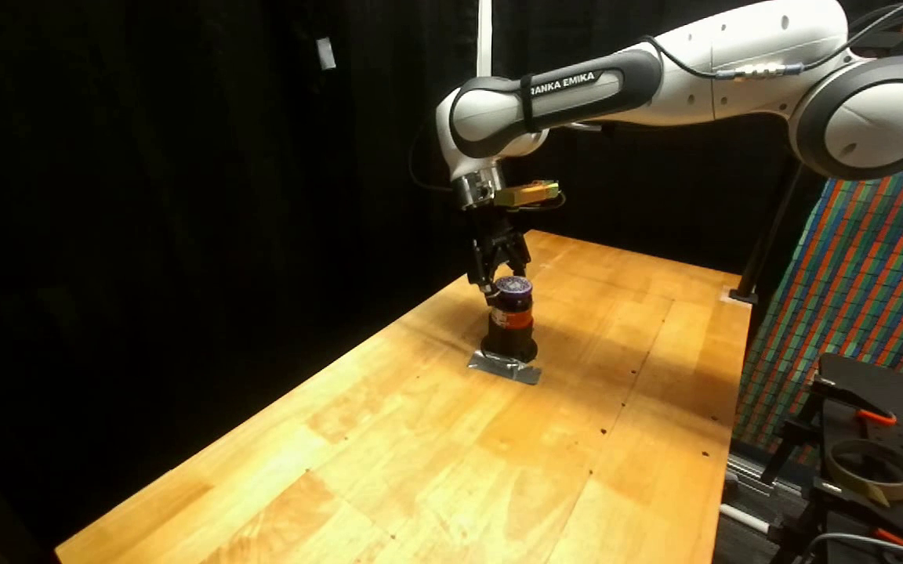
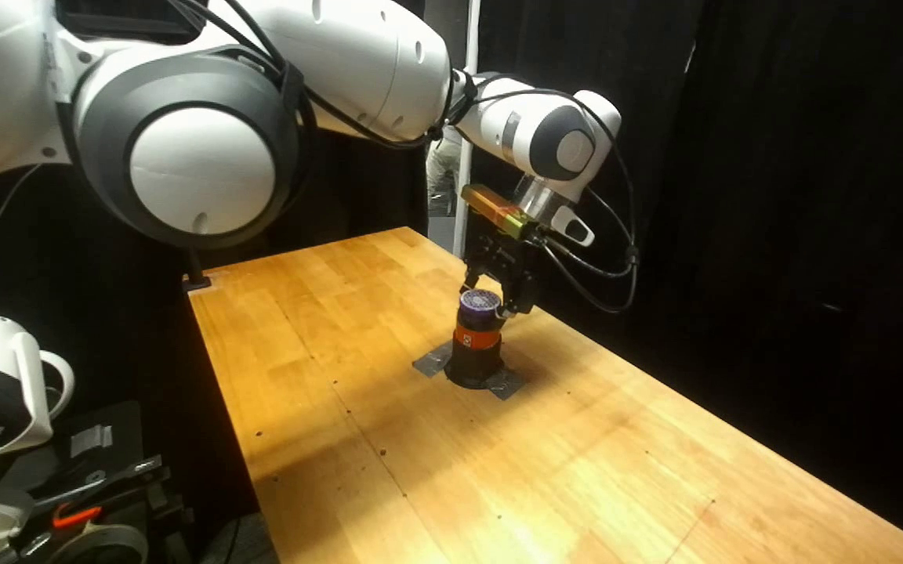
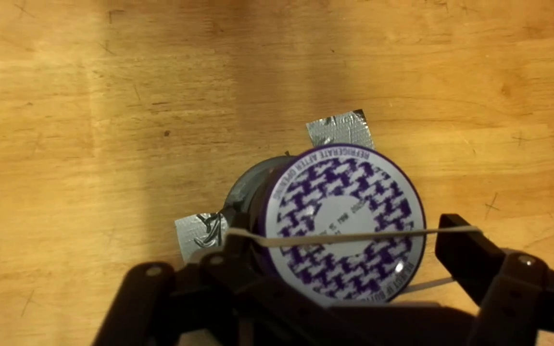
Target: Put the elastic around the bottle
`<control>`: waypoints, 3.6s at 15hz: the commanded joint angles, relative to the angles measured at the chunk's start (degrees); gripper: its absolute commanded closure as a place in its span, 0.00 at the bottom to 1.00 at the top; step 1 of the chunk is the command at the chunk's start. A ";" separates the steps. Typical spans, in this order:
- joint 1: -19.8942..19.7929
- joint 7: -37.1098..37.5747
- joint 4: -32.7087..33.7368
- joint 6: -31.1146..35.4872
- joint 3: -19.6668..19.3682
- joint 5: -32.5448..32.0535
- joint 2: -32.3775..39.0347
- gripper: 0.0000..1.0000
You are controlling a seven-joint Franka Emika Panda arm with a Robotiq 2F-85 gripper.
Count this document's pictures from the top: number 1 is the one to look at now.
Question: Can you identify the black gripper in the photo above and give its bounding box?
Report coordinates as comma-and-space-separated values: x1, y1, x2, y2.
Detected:
461, 196, 538, 300

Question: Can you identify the dark bottle with purple cap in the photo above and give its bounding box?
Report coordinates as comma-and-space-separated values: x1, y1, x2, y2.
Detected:
476, 273, 542, 367

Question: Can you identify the small grey tray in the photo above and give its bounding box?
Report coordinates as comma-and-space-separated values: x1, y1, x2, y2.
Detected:
469, 347, 547, 389

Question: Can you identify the white vertical pole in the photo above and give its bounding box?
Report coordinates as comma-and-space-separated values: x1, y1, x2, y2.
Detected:
473, 0, 496, 83

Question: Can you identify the white paper tag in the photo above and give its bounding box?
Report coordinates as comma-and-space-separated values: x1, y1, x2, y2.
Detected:
313, 34, 343, 74

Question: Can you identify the black curtain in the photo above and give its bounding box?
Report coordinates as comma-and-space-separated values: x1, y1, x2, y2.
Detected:
0, 0, 790, 546

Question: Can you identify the colourful striped cloth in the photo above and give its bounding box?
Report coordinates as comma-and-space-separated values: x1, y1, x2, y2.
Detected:
733, 7, 903, 453

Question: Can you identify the tape roll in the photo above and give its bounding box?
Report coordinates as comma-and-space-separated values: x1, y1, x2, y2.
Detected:
820, 437, 903, 508

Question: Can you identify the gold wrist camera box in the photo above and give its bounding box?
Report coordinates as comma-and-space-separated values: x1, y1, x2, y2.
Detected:
496, 178, 572, 213

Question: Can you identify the black camera stand pole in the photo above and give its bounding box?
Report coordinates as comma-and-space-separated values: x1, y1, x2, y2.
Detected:
724, 167, 823, 306

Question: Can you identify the orange handled clamp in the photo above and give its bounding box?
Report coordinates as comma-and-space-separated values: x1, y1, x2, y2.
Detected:
849, 403, 903, 432

